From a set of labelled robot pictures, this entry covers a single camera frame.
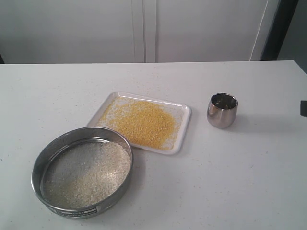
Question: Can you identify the yellow grain mixture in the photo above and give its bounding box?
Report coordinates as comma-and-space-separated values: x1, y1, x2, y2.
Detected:
44, 98, 177, 209

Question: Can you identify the stainless steel cup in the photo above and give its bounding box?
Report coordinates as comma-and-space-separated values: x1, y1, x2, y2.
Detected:
207, 93, 238, 129

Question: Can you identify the round steel mesh sieve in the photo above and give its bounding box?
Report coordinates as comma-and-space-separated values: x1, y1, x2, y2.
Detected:
31, 127, 134, 219

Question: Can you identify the white rectangular plastic tray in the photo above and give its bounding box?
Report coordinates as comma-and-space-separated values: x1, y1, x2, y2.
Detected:
88, 92, 191, 155

